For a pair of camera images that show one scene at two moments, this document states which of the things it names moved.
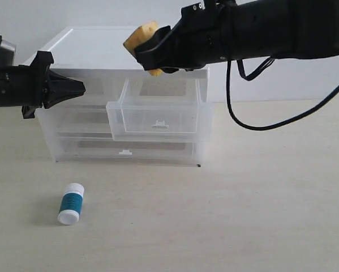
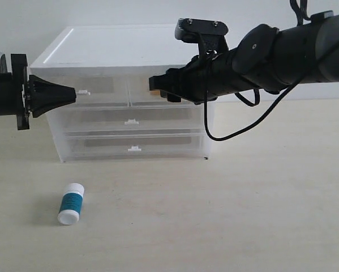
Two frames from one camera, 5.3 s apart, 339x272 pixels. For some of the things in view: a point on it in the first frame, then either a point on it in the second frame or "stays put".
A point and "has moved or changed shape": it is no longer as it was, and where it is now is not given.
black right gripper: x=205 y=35 to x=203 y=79
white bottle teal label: x=71 y=204 stays put
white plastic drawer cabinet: x=125 y=115 stays put
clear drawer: x=158 y=110 has moved or changed shape
